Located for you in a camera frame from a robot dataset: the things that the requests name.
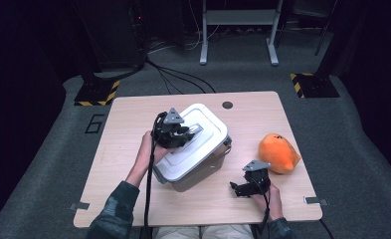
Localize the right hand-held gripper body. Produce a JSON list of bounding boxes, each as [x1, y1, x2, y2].
[[242, 159, 273, 197]]

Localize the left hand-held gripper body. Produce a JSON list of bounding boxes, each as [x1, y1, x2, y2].
[[152, 107, 191, 149]]

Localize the white lidded plastic box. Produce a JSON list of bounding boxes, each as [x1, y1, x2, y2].
[[152, 103, 231, 184]]

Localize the orange plush toy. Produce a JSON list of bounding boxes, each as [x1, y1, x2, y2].
[[257, 132, 302, 175]]

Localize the person's left hand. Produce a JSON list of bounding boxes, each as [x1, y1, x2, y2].
[[138, 129, 171, 168]]

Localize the person's right hand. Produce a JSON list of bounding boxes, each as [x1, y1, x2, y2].
[[250, 182, 285, 223]]

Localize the person's right leg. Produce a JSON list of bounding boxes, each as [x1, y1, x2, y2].
[[201, 224, 254, 239]]

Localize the person's leg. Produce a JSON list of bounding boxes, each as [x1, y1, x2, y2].
[[201, 224, 254, 239], [152, 226, 203, 239]]

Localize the person's left leg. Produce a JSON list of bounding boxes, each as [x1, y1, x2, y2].
[[152, 226, 203, 239]]

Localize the dark equipment cabinet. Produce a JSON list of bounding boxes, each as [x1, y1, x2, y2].
[[73, 0, 148, 73]]

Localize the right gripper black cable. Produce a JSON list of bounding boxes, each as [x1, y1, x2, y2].
[[254, 173, 273, 239]]

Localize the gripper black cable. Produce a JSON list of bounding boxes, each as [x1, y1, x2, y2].
[[142, 112, 168, 239], [254, 173, 273, 239]]

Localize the black floor cables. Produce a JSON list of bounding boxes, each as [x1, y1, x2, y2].
[[145, 57, 217, 96]]

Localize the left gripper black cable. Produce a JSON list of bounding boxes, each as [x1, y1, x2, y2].
[[142, 112, 168, 239]]

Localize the grey metal table bracket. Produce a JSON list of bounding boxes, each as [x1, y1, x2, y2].
[[69, 201, 92, 212], [302, 195, 329, 206]]

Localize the black yellow striped base plate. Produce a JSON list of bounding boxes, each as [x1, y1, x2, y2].
[[289, 72, 340, 100], [74, 79, 121, 108]]

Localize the white hanging cables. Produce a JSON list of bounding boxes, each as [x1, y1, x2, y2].
[[182, 0, 225, 52]]

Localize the white metal stand frame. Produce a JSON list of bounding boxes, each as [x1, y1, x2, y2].
[[199, 0, 286, 67]]

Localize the dark stand post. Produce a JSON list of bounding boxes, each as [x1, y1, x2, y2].
[[315, 0, 361, 78]]

